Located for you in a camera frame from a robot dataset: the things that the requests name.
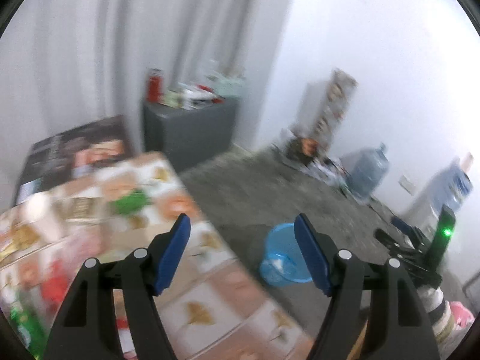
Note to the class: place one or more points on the rolled patterned mat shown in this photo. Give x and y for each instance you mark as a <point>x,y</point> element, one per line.
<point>339,94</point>

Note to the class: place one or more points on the blue plastic trash basin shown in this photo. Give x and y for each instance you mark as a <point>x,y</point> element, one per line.
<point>283,263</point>

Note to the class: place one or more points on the white water dispenser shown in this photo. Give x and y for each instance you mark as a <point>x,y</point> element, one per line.
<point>422,214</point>

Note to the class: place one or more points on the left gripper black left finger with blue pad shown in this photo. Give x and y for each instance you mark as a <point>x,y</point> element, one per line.
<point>85,325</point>

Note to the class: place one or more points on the grey curtain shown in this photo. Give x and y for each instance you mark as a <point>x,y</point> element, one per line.
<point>65,63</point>

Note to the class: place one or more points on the grey cabinet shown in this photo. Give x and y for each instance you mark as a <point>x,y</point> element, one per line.
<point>188,138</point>

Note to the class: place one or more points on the white gloved right hand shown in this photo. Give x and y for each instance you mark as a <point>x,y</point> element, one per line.
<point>438,310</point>

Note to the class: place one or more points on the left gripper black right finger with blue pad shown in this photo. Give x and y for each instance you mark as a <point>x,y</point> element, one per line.
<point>373,305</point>

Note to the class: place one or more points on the large water jug on floor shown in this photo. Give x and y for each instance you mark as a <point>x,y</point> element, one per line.
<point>367,173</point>

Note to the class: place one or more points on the water jug on dispenser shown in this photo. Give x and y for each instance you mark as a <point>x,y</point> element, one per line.
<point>450,187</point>

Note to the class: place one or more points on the mint green storage box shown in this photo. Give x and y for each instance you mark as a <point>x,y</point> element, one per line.
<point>229,86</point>

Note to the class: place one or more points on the small green sachet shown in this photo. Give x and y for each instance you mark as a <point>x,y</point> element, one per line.
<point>131,203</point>

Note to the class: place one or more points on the red thermos bottle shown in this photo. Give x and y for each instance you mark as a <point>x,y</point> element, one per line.
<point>155,85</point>

